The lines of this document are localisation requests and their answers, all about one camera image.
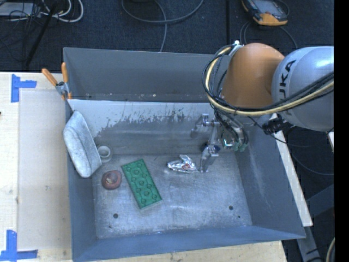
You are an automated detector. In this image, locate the black cylinder on white bracket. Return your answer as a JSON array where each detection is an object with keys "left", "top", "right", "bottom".
[{"left": 262, "top": 112, "right": 290, "bottom": 136}]

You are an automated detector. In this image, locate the clear crumpled plastic wrapper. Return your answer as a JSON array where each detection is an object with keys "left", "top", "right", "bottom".
[{"left": 166, "top": 154, "right": 197, "bottom": 174}]

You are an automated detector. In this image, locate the red-brown round ring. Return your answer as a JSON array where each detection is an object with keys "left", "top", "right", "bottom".
[{"left": 101, "top": 170, "right": 123, "bottom": 191}]

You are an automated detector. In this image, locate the small pale grey cup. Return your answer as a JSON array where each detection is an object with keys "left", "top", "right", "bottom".
[{"left": 97, "top": 145, "right": 113, "bottom": 163}]

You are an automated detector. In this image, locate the dark green flat block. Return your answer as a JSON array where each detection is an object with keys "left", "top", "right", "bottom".
[{"left": 121, "top": 158, "right": 163, "bottom": 211}]

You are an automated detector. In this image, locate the grey metal bin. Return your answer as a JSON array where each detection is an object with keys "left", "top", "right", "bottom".
[{"left": 62, "top": 47, "right": 308, "bottom": 262}]

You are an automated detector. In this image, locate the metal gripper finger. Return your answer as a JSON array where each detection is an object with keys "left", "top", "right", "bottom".
[
  {"left": 190, "top": 113, "right": 220, "bottom": 139},
  {"left": 200, "top": 145, "right": 220, "bottom": 173}
]

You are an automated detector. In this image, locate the white oval plastic tray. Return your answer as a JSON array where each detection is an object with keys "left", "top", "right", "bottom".
[{"left": 63, "top": 110, "right": 103, "bottom": 178}]

